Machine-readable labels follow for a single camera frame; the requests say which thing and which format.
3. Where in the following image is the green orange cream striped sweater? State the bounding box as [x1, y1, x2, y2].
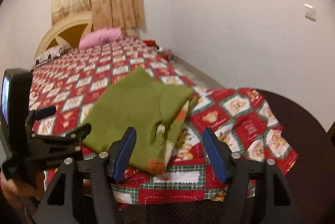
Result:
[84, 67, 197, 175]

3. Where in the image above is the person's left hand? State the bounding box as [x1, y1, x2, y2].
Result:
[1, 171, 45, 208]

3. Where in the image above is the red patchwork bear bedspread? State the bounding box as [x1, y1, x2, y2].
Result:
[30, 36, 297, 205]

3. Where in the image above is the grey white patterned pillow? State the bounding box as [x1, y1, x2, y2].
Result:
[34, 46, 70, 66]

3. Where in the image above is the cream wooden headboard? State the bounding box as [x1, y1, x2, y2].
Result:
[35, 11, 95, 57]

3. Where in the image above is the pink pillow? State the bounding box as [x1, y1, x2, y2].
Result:
[78, 28, 123, 49]

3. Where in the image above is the white wall switch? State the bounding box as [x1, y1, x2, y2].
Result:
[304, 3, 316, 21]

